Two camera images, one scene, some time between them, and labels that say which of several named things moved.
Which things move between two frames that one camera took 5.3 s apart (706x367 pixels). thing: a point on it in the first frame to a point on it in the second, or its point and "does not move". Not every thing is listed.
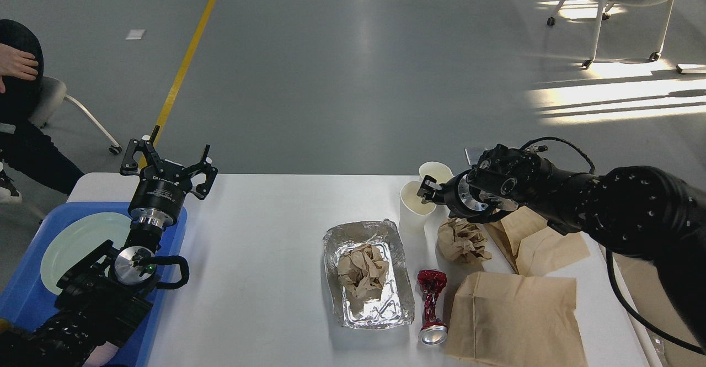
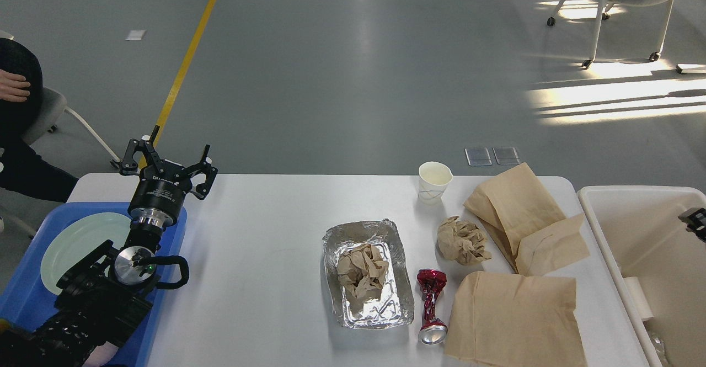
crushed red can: [433, 331] does not move
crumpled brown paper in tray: [363, 268] does not move
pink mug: [101, 355] does not move
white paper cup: [412, 211] to [635, 290]
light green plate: [75, 236] does not move
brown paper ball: [459, 240] does not move
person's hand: [16, 63] to [13, 88]
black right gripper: [461, 201] to [695, 219]
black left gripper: [161, 189] does not move
